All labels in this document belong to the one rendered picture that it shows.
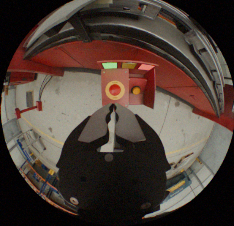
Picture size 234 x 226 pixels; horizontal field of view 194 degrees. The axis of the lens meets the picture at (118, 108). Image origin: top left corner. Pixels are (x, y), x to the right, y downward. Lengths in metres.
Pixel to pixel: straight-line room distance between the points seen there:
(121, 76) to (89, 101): 0.92
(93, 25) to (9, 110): 7.00
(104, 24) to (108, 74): 0.20
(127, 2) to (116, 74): 0.32
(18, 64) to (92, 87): 1.12
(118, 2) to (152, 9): 0.12
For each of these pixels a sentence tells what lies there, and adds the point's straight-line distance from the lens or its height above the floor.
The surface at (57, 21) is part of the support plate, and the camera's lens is 0.16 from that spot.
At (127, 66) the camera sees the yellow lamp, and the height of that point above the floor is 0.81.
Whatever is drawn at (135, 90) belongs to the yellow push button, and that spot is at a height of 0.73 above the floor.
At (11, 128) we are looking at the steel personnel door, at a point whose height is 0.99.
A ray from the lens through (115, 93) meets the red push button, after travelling 0.23.
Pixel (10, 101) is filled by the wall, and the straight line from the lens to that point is 7.01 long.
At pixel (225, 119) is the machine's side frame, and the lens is 1.98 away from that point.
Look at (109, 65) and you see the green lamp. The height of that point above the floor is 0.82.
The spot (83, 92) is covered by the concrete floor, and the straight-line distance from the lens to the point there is 1.17.
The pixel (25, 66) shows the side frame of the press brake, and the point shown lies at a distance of 1.08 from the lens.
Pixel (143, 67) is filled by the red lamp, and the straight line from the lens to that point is 0.26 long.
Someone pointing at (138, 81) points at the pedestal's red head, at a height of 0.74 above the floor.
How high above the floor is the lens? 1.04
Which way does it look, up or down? 78 degrees down
